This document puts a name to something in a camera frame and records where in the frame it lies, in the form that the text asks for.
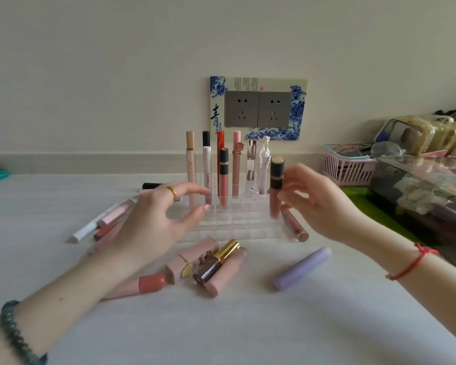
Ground person's left hand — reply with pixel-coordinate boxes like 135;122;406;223
108;181;212;271

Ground person's right hand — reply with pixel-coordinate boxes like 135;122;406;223
278;163;365;247

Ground striped brown lip tube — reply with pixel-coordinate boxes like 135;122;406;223
280;208;310;243

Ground pink matte lipstick tube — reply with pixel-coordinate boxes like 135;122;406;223
97;199;136;229

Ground pink square lipstick gold band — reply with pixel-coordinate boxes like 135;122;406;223
165;236;219;285

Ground white slim tube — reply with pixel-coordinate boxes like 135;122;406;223
68;203;121;244

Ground lavender lipstick tube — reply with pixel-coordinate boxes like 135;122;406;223
272;246;332;292

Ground black cap pink lipgloss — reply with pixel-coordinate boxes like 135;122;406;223
269;155;286;220

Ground coral pink capsule lipstick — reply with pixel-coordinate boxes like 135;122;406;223
100;273;168;301

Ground gold cap brown bottle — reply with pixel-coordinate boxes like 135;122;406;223
192;239;240;288

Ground pink gloss black cap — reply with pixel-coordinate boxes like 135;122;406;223
218;148;230;209

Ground clear acrylic lipstick organizer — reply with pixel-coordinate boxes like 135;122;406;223
174;186;293;242

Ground silver square lipstick with charm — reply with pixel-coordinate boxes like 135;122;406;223
246;139;258;195

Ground light pink round tube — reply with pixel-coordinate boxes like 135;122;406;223
205;246;249;299

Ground pink tube with charm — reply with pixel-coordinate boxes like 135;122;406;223
232;131;245;199

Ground person's right forearm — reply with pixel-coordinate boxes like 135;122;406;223
346;220;456;350

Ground person's left forearm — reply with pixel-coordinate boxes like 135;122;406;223
0;246;137;365

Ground clear plastic storage box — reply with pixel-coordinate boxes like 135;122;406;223
368;155;456;273

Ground green mat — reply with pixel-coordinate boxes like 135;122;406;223
340;186;426;247

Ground pink plastic basket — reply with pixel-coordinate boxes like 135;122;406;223
321;143;377;188

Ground thin framed eyeglasses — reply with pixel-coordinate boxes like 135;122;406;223
332;142;374;157

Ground glass bowl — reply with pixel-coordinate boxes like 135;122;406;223
370;141;405;159

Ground clear container blue lid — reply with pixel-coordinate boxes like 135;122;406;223
374;117;438;156

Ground red string bracelet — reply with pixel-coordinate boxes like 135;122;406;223
386;242;441;282

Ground blue floral socket frame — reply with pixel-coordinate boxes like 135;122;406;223
209;76;309;142

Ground grey wall socket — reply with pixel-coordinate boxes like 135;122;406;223
257;91;292;129
224;90;260;128

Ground green bead bracelet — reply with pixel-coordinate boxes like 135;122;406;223
0;300;48;365

